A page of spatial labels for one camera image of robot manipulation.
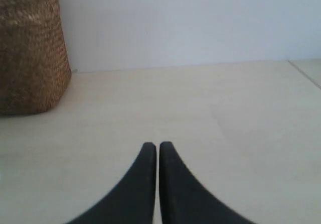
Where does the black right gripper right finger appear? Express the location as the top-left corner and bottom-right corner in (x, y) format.
(159, 142), (252, 224)

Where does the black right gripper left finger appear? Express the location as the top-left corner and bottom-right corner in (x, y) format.
(70, 143), (157, 224)

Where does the brown woven straw basket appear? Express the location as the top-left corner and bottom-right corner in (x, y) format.
(1, 0), (71, 115)

